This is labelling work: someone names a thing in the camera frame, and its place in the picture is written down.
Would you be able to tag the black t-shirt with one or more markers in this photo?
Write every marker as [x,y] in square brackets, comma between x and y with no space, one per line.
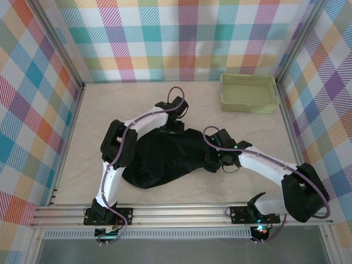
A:
[165,156]

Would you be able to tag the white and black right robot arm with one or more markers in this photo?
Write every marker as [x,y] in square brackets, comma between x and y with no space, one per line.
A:
[264,165]

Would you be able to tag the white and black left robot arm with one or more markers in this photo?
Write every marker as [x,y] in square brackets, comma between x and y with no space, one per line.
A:
[110,187]

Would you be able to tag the pale green plastic basket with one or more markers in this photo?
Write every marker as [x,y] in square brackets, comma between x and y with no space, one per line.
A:
[247,93]

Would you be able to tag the aluminium table side rail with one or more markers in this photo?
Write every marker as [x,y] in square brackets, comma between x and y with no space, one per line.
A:
[67,143]
[295,143]

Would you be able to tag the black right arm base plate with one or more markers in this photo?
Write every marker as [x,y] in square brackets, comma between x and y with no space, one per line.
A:
[239,214]

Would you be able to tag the long aluminium mounting rail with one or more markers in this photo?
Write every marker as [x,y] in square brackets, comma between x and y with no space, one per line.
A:
[178,215]

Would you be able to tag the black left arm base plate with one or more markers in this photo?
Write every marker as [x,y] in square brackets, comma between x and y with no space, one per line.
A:
[126,213]

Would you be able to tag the aluminium frame post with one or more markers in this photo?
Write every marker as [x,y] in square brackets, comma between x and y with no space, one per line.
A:
[59,46]
[298,41]

